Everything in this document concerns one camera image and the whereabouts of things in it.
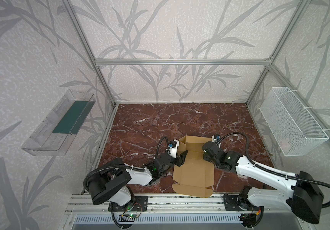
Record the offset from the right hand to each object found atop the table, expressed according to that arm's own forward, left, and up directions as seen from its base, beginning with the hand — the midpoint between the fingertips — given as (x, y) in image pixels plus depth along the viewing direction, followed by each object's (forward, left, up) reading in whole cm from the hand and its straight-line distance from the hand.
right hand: (205, 151), depth 84 cm
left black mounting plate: (-25, +37, -8) cm, 46 cm away
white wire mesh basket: (-3, -36, +24) cm, 43 cm away
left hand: (0, +13, +2) cm, 13 cm away
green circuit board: (-30, +39, -8) cm, 50 cm away
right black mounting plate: (-26, -11, -8) cm, 29 cm away
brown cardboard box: (-13, +6, -7) cm, 16 cm away
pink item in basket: (-1, -41, +10) cm, 42 cm away
